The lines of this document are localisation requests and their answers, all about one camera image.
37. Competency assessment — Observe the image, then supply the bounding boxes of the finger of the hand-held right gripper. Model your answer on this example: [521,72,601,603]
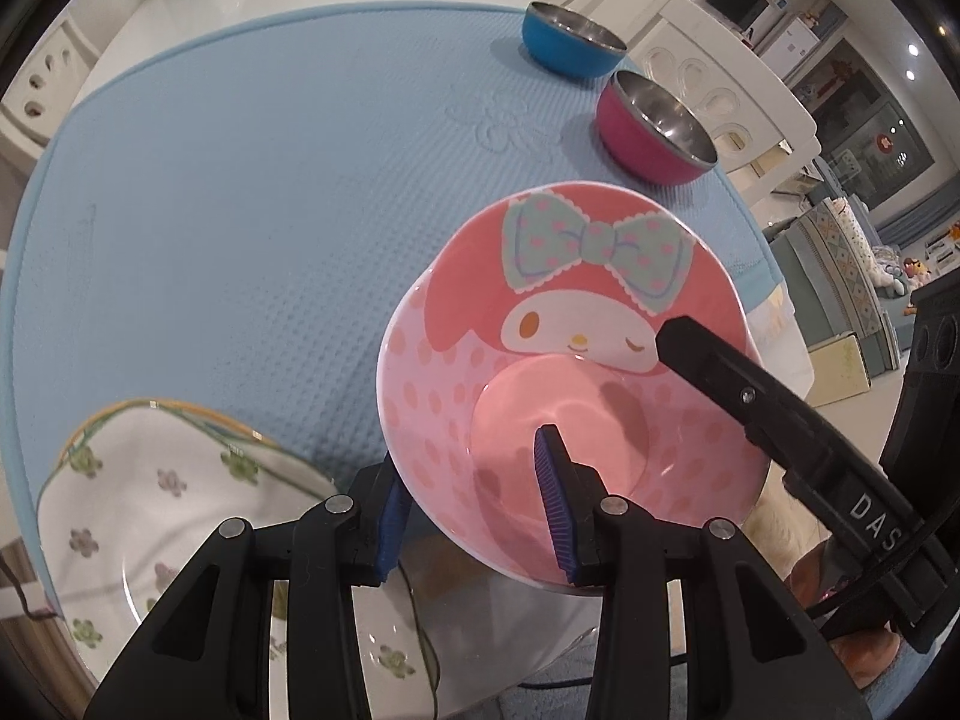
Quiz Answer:
[655,315,818,466]

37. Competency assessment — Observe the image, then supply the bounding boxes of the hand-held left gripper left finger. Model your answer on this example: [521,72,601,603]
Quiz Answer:
[82,461,413,720]

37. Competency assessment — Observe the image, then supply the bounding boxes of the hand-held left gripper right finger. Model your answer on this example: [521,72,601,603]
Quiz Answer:
[532,424,875,720]

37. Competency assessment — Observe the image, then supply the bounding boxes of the pink cartoon print bowl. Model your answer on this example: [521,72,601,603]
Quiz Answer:
[375,181,770,593]

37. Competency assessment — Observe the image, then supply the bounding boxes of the white plate with tree print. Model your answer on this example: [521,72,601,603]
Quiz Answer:
[36,401,440,702]

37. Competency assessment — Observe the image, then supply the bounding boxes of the magenta steel bowl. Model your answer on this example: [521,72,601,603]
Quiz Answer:
[595,69,719,185]

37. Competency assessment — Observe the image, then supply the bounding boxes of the blue steel bowl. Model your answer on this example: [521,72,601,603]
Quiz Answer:
[521,1,629,77]

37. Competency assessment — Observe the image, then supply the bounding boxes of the person's right hand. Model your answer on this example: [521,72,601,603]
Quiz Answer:
[784,540,905,691]

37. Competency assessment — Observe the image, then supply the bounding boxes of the pale yellow box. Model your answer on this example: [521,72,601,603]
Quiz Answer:
[806,330,875,410]

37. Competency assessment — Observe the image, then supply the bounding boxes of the patterned sofa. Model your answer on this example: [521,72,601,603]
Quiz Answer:
[772,195,905,376]

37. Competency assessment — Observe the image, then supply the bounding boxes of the plush toys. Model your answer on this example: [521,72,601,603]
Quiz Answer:
[870,247,938,308]

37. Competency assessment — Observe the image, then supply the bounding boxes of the blue curtain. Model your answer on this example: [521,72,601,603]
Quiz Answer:
[877,165,960,248]

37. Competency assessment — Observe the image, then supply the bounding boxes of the dark glass doors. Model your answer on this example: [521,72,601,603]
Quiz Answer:
[795,60,938,226]

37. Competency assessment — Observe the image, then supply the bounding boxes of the tall white cabinet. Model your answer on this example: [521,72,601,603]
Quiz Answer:
[757,15,822,80]

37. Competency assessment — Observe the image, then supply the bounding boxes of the light blue textured table mat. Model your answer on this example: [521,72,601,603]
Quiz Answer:
[0,4,788,616]

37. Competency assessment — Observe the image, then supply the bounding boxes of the row of ceiling spotlights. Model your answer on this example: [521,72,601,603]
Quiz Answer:
[904,22,947,83]

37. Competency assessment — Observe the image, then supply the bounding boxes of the thin black cable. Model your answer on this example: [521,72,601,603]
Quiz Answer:
[394,562,601,720]

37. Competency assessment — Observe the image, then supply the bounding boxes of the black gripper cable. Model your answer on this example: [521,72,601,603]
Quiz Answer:
[0,555,57,622]

